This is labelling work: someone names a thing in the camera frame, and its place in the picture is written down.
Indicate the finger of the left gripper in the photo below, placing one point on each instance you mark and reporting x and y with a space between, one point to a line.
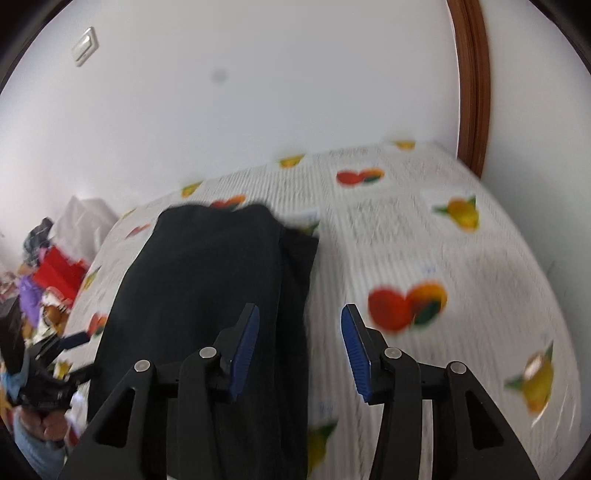
74 340

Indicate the person left hand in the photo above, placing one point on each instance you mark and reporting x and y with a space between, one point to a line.
52 427

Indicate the fruit print tablecloth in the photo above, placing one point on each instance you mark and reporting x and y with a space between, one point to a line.
416 222

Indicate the white wall switch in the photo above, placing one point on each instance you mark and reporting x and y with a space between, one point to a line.
86 45

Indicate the black sweatshirt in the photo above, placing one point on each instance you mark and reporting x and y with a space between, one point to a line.
192 279

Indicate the grey plaid garment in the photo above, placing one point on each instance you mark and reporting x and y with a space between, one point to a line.
36 242

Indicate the red paper shopping bag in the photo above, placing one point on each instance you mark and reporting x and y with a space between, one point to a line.
60 275

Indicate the white plastic shopping bag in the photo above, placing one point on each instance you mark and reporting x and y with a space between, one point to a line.
82 228

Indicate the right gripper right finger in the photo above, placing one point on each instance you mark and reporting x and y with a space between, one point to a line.
471 437

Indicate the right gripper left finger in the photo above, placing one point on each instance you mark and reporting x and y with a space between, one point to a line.
156 409

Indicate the brown wooden door frame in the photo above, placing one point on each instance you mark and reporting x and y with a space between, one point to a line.
475 84

